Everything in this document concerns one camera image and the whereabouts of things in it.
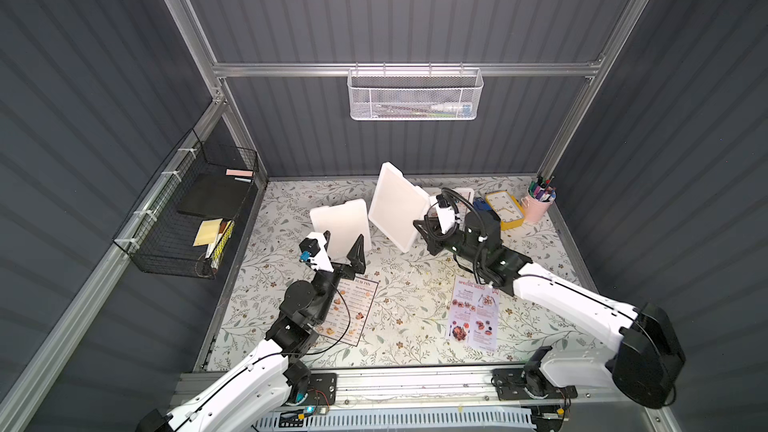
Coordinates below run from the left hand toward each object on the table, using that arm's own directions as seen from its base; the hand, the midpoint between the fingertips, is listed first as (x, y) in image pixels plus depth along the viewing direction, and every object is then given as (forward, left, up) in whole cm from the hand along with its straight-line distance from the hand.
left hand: (344, 237), depth 69 cm
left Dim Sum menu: (-6, +2, -28) cm, 29 cm away
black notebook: (+12, +34, +2) cm, 37 cm away
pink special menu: (-8, -35, -29) cm, 46 cm away
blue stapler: (+31, -44, -25) cm, 59 cm away
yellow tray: (+29, -54, -26) cm, 67 cm away
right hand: (+6, -18, -2) cm, 20 cm away
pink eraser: (+26, +35, -4) cm, 43 cm away
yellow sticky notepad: (+3, +34, -2) cm, 34 cm away
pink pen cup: (+27, -62, -24) cm, 72 cm away
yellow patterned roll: (0, +29, -2) cm, 29 cm away
